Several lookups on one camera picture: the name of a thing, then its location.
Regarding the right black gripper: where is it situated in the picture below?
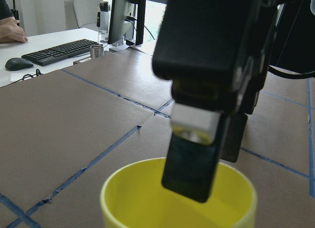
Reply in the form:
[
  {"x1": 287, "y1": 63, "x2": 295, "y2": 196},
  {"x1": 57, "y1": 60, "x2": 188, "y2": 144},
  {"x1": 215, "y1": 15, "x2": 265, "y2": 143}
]
[{"x1": 152, "y1": 0, "x2": 285, "y2": 114}]

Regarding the black computer monitor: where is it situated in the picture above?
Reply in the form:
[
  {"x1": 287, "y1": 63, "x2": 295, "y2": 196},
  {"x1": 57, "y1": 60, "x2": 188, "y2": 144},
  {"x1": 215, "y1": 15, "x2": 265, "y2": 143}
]
[{"x1": 107, "y1": 0, "x2": 135, "y2": 52}]

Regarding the black keyboard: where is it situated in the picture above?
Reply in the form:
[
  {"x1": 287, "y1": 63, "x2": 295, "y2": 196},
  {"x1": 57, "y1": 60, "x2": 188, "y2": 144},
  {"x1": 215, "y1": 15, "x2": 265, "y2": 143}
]
[{"x1": 21, "y1": 39, "x2": 99, "y2": 66}]

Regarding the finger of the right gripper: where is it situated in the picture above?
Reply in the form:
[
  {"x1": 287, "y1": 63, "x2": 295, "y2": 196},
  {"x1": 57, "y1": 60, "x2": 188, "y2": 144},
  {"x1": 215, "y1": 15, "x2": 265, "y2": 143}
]
[
  {"x1": 161, "y1": 103, "x2": 228, "y2": 203},
  {"x1": 220, "y1": 113, "x2": 248, "y2": 163}
]

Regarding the yellow plastic cup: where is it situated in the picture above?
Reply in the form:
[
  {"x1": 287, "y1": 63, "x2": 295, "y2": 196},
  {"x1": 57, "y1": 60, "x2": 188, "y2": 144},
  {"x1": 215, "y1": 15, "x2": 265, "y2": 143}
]
[{"x1": 100, "y1": 158, "x2": 257, "y2": 228}]

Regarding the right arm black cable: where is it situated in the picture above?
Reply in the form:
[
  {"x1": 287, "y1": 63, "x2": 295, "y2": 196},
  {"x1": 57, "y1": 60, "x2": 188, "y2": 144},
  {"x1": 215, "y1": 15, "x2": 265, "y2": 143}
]
[{"x1": 267, "y1": 0, "x2": 315, "y2": 80}]

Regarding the dark computer mouse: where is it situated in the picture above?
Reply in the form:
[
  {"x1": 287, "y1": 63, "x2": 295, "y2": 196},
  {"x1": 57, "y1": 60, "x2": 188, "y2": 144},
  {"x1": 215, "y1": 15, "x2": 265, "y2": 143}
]
[{"x1": 5, "y1": 58, "x2": 33, "y2": 71}]

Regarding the white water bottle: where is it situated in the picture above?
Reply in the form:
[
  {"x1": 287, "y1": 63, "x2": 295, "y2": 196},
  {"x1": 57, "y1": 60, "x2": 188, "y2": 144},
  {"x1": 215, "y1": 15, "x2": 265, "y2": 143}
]
[{"x1": 96, "y1": 1, "x2": 111, "y2": 31}]

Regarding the person in black shirt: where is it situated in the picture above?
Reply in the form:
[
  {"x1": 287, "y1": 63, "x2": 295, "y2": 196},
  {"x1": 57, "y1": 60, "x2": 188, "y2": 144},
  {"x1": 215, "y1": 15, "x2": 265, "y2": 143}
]
[{"x1": 0, "y1": 0, "x2": 28, "y2": 44}]

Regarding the steel tumbler cup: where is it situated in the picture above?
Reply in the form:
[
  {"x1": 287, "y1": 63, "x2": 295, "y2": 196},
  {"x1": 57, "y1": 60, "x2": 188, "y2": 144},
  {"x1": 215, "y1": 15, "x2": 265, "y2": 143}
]
[{"x1": 90, "y1": 45, "x2": 104, "y2": 59}]

